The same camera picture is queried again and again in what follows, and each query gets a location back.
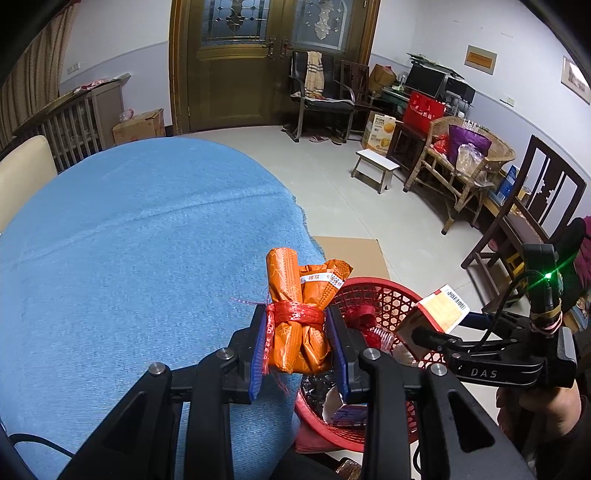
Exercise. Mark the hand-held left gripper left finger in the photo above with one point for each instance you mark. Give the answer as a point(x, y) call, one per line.
point(258, 350)

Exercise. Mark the framed wall picture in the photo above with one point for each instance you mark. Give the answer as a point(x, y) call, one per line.
point(576, 79)

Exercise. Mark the brown cardboard box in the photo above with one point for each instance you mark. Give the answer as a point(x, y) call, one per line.
point(382, 76)

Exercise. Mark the dark wooden chair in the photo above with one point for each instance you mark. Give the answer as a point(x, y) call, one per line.
point(549, 184)

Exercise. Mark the slipper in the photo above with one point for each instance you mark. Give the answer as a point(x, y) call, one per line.
point(318, 139)

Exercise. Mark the black computer tower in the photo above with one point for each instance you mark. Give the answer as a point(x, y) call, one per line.
point(459, 90)

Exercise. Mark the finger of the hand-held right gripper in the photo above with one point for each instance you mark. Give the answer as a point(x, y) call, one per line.
point(498, 318)
point(448, 344)

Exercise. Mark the black metal chair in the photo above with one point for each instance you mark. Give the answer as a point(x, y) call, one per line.
point(330, 104)

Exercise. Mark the clear plastic bag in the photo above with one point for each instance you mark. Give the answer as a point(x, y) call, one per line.
point(468, 159)

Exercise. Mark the orange wrapper bundle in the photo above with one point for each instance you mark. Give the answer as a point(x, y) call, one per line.
point(295, 337)

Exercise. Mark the red plastic basket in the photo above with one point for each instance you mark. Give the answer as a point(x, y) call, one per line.
point(318, 425)

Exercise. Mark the red gift bag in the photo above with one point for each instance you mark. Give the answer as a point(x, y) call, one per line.
point(422, 108)

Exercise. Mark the small white stool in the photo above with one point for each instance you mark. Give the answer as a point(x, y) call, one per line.
point(376, 161)

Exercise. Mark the wicker chair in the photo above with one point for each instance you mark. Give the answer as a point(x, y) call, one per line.
point(438, 170)

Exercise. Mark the person's right hand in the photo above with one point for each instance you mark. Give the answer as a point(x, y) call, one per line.
point(545, 410)

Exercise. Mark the wooden radiator cabinet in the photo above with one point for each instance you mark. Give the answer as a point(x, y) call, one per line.
point(108, 110)

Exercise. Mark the brown wooden chair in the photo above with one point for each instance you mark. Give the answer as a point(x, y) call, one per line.
point(355, 76)

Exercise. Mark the black plastic bag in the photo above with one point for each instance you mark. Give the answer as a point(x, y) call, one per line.
point(321, 390)

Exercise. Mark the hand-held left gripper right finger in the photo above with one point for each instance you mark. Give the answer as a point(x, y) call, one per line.
point(337, 355)

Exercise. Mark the person's right forearm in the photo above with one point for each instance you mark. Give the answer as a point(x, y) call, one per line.
point(577, 450)

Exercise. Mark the black monitor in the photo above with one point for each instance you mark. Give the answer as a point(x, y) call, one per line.
point(425, 79)

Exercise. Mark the orange wall sign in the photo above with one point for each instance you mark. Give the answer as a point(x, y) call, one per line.
point(480, 60)

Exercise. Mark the orange and white box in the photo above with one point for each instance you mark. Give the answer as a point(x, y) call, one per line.
point(438, 307)

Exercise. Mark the wooden double door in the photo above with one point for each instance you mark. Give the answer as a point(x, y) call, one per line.
point(231, 92)

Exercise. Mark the yellow carton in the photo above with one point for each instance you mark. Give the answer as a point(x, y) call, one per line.
point(378, 134)

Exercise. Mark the beige curtain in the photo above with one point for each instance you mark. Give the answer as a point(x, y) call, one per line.
point(32, 78)

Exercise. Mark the striped scarf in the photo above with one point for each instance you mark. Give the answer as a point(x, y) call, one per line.
point(314, 74)

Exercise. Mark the flat cardboard sheet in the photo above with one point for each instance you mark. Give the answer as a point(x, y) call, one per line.
point(351, 256)

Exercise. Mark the cream padded chair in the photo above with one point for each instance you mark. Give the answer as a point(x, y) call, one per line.
point(25, 180)

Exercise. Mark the blue tablecloth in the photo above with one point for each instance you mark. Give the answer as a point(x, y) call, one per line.
point(138, 254)

